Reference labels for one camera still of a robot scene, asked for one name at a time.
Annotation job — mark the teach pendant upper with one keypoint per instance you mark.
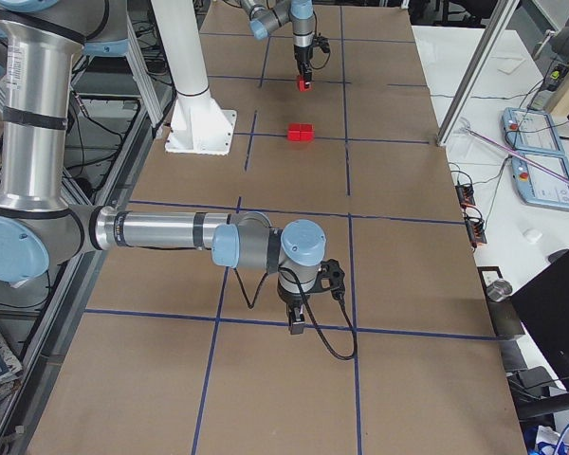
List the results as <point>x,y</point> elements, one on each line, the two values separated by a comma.
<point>531,130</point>

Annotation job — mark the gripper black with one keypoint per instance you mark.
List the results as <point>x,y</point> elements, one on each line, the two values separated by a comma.
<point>290,300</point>
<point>302,57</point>

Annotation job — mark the black monitor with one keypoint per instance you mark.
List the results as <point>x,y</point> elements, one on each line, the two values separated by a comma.
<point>542,305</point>

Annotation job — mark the teach pendant lower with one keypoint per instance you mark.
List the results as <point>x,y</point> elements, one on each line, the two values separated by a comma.
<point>538,188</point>

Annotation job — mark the aluminium profile post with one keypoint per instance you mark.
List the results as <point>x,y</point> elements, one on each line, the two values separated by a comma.
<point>500,18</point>

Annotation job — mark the black power strip orange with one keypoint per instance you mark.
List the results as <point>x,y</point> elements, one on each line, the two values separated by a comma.
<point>473,218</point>

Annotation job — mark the red block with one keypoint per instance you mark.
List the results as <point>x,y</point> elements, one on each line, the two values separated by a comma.
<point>294,132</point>
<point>302,84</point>
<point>306,132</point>

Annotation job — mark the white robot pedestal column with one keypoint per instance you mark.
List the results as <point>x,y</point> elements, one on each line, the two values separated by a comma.
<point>198,125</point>

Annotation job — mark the teach pendant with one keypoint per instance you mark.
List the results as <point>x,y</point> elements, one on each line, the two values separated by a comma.
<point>531,130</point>
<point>538,188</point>

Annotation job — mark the metal cup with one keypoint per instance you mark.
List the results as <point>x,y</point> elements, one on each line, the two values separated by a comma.
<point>499,290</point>

